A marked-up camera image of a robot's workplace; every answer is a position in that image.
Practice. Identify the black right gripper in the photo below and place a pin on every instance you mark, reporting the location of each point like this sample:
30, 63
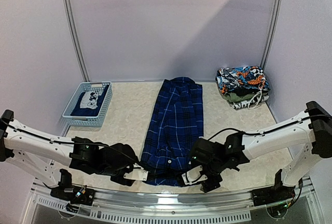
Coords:
210, 185

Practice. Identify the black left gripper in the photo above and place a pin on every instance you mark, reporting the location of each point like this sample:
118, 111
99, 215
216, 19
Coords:
128, 183

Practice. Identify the blue plaid flannel shirt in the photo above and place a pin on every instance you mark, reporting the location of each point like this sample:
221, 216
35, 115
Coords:
176, 123

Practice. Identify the navy cartoon print t-shirt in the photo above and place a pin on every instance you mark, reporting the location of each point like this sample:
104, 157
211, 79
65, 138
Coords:
89, 103

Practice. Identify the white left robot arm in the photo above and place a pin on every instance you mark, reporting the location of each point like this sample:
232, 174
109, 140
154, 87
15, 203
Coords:
28, 149

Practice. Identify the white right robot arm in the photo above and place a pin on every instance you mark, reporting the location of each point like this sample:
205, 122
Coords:
311, 128

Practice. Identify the light blue perforated plastic basket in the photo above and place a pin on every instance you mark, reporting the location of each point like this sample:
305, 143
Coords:
80, 121

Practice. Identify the black white printed folded garment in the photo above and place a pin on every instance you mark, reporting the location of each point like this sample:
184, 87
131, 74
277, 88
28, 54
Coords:
251, 103

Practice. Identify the olive green folded garment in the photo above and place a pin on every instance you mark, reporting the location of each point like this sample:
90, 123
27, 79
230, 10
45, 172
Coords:
239, 95

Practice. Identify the colourful patterned folded shorts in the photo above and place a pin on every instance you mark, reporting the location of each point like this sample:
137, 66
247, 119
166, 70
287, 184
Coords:
242, 78

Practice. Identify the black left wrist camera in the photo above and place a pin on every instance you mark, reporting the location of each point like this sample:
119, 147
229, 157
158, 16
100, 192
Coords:
117, 159

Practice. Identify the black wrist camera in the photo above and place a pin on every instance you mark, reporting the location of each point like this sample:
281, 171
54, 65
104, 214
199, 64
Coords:
117, 159
203, 151

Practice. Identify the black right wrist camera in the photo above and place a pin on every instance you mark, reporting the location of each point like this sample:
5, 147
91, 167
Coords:
203, 151

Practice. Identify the aluminium front frame rail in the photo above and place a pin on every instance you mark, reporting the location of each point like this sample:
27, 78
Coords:
112, 206

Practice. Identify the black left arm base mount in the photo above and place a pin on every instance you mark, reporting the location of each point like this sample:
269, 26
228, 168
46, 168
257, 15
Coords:
73, 194

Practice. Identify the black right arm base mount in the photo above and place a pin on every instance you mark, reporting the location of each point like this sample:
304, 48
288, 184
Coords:
276, 193

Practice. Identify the left aluminium corner post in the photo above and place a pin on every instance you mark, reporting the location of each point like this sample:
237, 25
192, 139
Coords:
75, 40

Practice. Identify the aluminium corner post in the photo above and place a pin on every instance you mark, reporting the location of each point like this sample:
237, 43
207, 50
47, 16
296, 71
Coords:
75, 40
271, 31

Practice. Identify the right aluminium corner post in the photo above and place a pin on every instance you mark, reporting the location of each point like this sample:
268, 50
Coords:
271, 31

